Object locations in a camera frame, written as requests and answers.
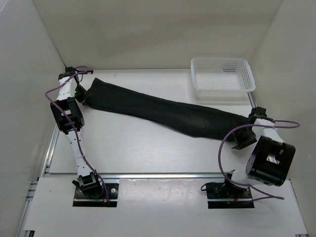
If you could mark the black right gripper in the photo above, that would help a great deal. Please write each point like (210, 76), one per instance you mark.
(242, 143)

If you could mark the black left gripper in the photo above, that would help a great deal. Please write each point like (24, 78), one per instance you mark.
(82, 99)

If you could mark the black trousers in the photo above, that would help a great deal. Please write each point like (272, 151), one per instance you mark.
(189, 119)

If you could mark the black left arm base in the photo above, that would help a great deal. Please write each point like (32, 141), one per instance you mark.
(99, 198)

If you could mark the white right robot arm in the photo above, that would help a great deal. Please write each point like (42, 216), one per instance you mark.
(270, 161)

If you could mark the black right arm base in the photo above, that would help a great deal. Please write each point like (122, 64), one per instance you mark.
(226, 195)

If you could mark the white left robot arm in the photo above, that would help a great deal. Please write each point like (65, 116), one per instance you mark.
(70, 121)

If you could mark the white perforated plastic basket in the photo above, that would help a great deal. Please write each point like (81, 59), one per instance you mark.
(221, 77)

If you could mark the white front cover board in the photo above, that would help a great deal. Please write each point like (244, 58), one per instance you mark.
(160, 208)

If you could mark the aluminium front rail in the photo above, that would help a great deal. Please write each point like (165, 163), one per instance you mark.
(162, 176)

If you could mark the aluminium left side rail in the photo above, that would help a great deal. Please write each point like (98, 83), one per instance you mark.
(33, 185)

